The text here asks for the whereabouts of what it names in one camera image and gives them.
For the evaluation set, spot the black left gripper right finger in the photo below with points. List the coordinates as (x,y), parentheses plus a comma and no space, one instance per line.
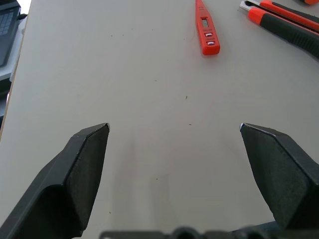
(286,179)

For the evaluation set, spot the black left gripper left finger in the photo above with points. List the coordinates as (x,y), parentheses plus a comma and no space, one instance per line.
(62,189)

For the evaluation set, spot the red black utility knife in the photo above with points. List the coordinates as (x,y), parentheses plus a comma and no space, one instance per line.
(284,31)

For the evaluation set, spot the orange voltage tester pen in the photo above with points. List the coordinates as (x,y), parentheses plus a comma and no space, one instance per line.
(208,37)

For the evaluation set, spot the orange black utility knife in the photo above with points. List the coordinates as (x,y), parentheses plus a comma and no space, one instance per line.
(294,15)

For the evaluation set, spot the dark grey laptop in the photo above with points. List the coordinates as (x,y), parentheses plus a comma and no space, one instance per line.
(6,30)

